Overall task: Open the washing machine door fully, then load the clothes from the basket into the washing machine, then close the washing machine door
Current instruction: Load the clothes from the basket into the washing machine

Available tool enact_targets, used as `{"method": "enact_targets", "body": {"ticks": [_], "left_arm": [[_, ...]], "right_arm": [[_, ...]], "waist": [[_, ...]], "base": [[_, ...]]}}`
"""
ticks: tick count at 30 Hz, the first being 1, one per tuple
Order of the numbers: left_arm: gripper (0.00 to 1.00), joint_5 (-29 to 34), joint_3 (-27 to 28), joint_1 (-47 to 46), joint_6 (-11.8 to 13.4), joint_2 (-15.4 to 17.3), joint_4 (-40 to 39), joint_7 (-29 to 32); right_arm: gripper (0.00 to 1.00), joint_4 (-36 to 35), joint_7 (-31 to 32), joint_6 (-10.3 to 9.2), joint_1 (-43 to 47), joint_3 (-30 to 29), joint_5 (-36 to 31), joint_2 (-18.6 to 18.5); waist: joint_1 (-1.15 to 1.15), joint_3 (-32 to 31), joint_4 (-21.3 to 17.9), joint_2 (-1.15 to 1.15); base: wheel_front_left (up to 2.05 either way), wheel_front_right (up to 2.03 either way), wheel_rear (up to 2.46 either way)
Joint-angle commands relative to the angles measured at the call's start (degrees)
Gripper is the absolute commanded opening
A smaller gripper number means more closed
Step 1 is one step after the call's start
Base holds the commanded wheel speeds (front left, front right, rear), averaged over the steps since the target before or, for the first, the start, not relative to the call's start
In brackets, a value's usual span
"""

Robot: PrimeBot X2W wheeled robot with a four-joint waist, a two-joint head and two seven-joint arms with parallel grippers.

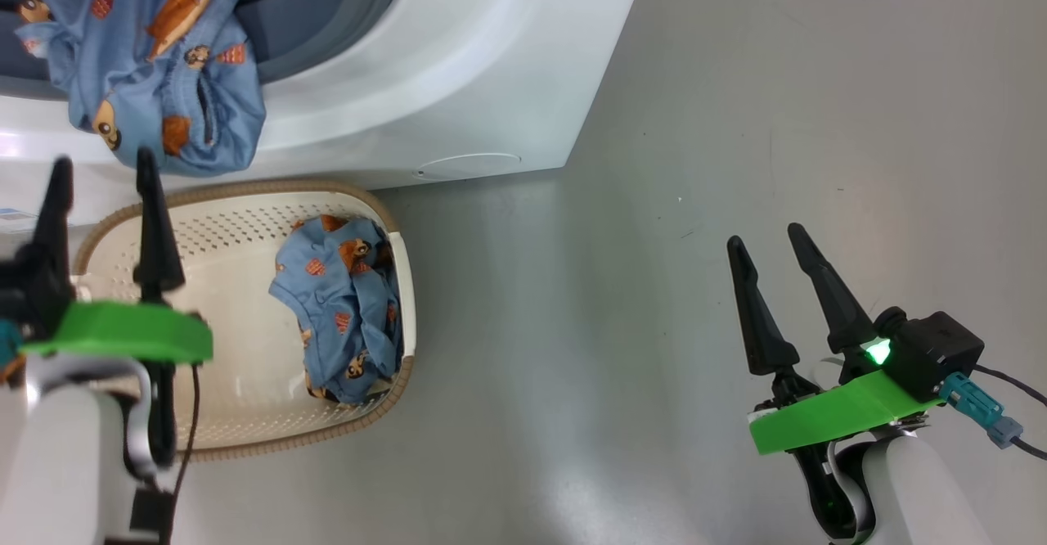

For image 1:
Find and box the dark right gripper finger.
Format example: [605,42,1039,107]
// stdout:
[787,222,878,358]
[726,235,802,377]

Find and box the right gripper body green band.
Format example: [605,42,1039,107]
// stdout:
[748,365,946,457]

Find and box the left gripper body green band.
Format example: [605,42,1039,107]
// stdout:
[18,300,216,482]

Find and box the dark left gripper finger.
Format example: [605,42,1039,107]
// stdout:
[30,156,77,318]
[133,146,186,305]

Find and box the blue bear-print garment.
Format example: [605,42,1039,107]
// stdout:
[15,0,267,178]
[268,214,404,405]

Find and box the white front-load washing machine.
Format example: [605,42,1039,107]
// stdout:
[0,0,653,228]

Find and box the cream perforated laundry basket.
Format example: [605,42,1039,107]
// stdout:
[72,179,417,462]

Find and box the round white filter cover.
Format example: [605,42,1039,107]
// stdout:
[416,152,523,182]

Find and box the teal left camera connector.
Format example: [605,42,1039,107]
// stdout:
[0,320,24,371]

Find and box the teal camera connector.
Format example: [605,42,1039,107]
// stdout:
[0,320,24,371]
[939,372,1025,450]

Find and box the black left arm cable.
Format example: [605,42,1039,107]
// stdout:
[168,363,202,498]

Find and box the teal right camera connector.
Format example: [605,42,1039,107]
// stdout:
[939,372,1025,450]

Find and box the black right camera cable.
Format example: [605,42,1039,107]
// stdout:
[973,363,1047,461]

